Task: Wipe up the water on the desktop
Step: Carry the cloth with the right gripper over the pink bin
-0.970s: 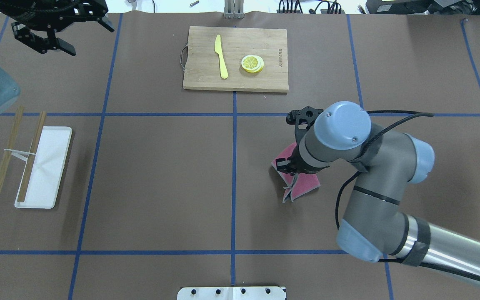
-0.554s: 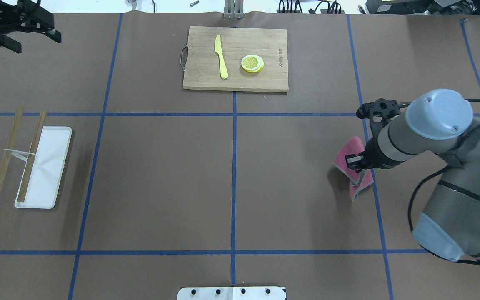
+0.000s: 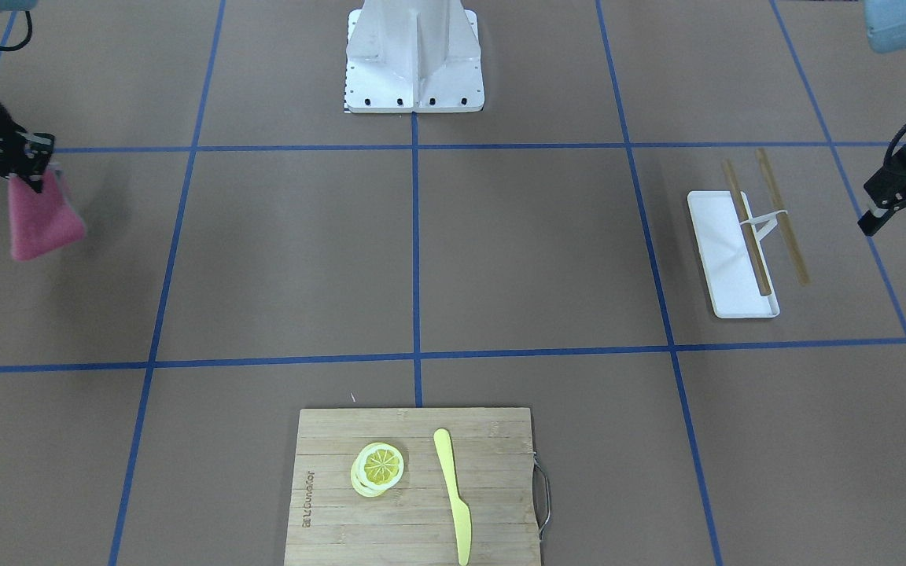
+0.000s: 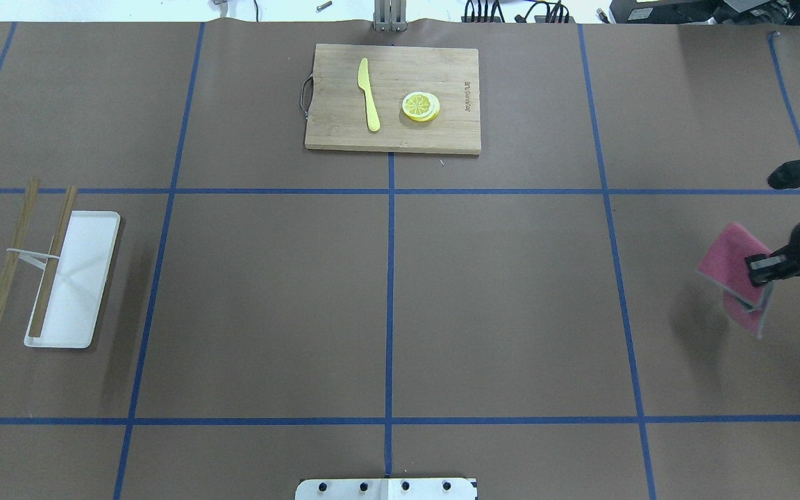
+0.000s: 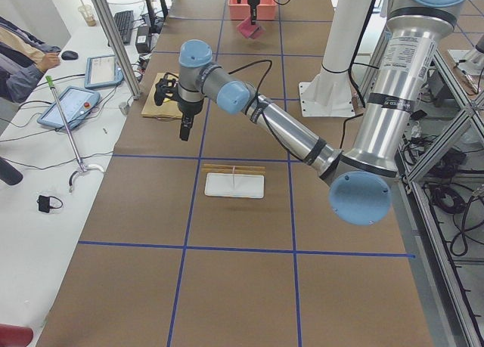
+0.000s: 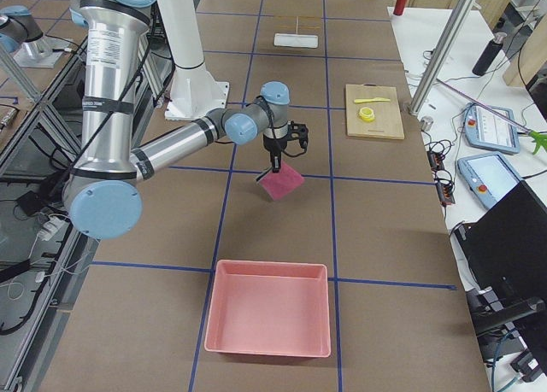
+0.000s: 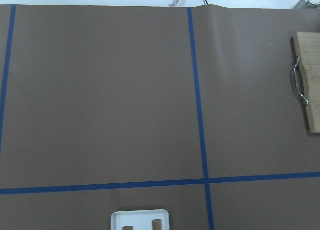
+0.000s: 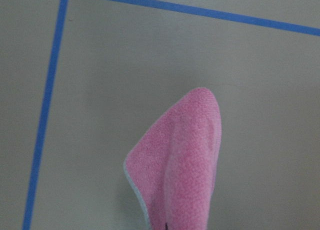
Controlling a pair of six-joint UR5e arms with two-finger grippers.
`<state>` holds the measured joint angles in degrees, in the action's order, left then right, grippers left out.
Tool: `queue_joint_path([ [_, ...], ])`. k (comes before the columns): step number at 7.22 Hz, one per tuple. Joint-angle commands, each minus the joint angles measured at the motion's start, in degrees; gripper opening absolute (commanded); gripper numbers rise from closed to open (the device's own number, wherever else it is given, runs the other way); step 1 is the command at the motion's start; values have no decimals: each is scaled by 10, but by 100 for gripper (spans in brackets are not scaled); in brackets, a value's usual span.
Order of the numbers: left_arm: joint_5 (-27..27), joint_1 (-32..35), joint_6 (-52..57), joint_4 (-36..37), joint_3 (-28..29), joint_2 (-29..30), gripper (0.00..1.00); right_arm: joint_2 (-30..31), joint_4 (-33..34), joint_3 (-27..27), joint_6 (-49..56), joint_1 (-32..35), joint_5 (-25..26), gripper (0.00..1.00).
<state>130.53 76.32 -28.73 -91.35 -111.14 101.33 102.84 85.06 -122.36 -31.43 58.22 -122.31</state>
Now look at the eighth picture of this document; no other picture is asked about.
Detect pink microfiber cloth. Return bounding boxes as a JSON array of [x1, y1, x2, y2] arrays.
[[123, 88, 222, 229]]

